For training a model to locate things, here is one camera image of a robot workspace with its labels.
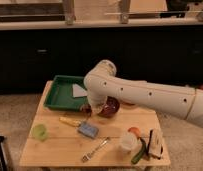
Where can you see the yellow corn cob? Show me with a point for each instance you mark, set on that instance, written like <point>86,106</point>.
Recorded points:
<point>70,121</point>

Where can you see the wooden table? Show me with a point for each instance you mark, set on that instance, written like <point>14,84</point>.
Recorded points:
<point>65,147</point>

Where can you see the dark red bowl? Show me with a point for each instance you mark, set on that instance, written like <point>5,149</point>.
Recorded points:
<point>111,108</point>

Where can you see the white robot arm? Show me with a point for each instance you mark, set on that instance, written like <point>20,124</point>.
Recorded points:
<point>182,102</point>

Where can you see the grey triangular cloth piece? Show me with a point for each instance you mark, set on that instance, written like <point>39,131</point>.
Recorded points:
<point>78,91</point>

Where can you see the dark red grape bunch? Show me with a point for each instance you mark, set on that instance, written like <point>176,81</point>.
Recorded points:
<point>86,108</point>

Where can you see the black cabinet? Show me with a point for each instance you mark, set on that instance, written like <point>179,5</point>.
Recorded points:
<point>160,54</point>

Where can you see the green plastic tray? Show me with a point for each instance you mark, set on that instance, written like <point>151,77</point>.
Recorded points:
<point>60,97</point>

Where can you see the blue sponge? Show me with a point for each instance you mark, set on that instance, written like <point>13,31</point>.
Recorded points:
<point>88,130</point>

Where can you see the black and white toy block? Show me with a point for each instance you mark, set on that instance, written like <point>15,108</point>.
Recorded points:
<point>155,148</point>

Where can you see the orange round fruit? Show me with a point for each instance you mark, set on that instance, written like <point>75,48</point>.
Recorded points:
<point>135,131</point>

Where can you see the green cucumber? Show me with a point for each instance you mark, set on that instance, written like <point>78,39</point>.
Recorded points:
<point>140,154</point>

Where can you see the silver fork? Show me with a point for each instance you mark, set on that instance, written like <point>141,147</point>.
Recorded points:
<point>89,155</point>

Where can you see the black stand on floor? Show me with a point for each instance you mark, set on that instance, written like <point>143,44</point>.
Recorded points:
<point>4,156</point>

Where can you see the light green cup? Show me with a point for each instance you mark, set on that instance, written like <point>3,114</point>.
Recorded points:
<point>39,132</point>

